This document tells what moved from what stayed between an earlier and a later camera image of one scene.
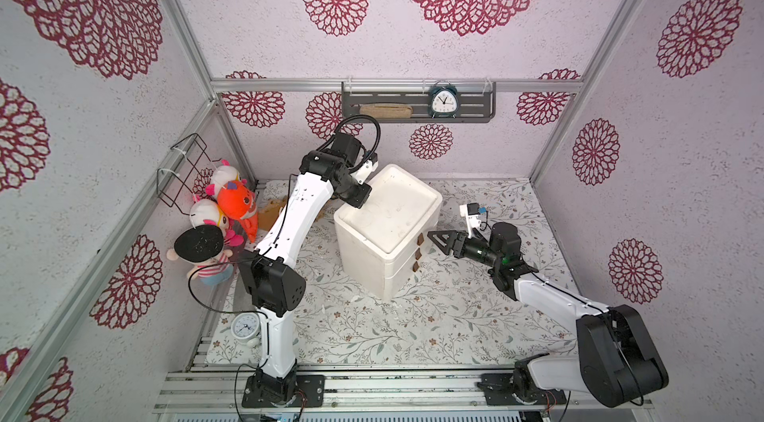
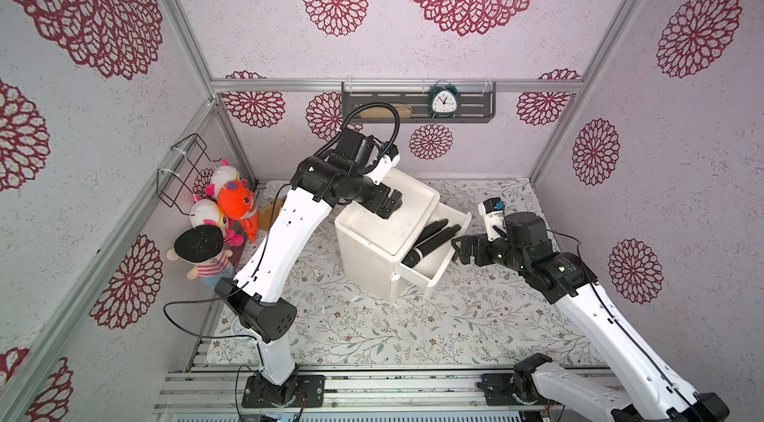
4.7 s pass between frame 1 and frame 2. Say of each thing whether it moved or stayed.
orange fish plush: stayed
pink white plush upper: stayed
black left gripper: moved
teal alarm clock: stayed
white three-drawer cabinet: moved
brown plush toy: stayed
